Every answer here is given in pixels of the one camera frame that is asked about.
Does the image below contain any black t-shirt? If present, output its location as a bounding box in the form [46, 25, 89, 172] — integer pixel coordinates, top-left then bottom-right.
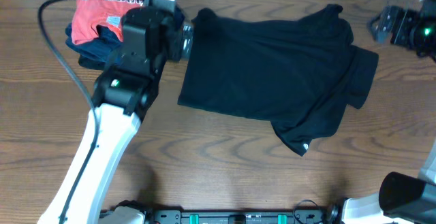
[178, 4, 379, 155]

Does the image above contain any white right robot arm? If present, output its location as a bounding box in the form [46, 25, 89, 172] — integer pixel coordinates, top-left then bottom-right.
[330, 6, 435, 224]

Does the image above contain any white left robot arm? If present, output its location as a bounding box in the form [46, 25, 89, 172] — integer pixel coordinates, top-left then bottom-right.
[38, 6, 192, 223]

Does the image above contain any navy folded garment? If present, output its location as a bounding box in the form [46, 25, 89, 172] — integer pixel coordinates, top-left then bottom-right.
[65, 22, 123, 69]

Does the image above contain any orange printed t-shirt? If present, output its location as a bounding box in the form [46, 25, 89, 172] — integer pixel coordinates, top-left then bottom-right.
[72, 0, 142, 45]

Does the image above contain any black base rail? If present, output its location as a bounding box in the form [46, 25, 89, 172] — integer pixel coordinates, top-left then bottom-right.
[98, 199, 341, 224]

